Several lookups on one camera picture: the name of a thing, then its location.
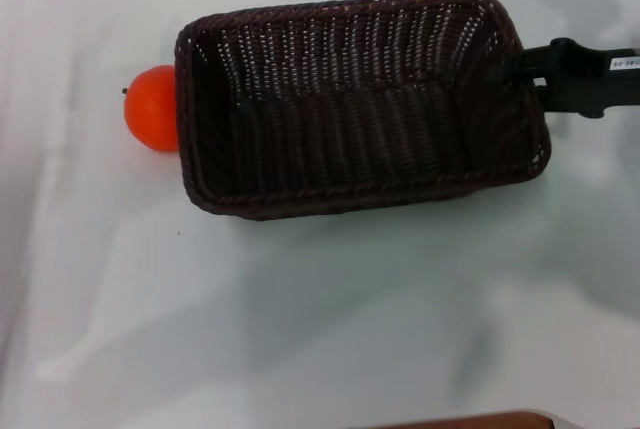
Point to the dark brown woven basket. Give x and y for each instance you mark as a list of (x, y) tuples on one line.
[(350, 124)]

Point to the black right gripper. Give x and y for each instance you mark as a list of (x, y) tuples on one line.
[(585, 81)]

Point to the orange tangerine fruit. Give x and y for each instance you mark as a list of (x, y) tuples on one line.
[(152, 109)]

